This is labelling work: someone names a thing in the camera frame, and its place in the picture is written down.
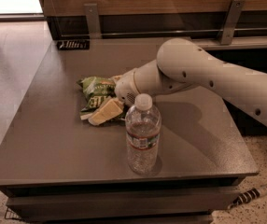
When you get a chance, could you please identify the black white striped tool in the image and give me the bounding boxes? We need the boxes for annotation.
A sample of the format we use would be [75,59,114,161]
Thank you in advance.
[228,185,267,209]

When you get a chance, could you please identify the right metal bracket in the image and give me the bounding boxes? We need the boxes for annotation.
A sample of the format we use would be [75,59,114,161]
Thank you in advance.
[218,0,246,46]

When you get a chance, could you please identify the clear plastic water bottle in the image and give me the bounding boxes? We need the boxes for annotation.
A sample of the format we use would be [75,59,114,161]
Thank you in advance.
[125,93,162,175]

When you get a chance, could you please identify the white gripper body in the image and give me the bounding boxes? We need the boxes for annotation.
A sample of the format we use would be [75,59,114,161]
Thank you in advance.
[115,69,139,106]

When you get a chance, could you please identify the black floor vent grille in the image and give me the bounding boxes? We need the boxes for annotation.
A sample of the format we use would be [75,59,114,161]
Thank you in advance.
[56,40,90,50]

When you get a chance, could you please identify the metal bracket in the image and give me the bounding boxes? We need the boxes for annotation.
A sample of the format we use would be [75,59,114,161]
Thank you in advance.
[218,0,246,46]
[84,3,102,39]

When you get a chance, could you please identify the left metal bracket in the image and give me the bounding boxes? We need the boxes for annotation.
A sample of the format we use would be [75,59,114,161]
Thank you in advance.
[84,3,102,39]

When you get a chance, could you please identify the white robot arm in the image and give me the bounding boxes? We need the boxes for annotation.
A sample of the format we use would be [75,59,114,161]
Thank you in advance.
[114,38,267,127]

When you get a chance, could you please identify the metal rail bar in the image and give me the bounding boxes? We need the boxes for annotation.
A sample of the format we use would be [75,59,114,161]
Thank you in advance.
[60,26,267,39]

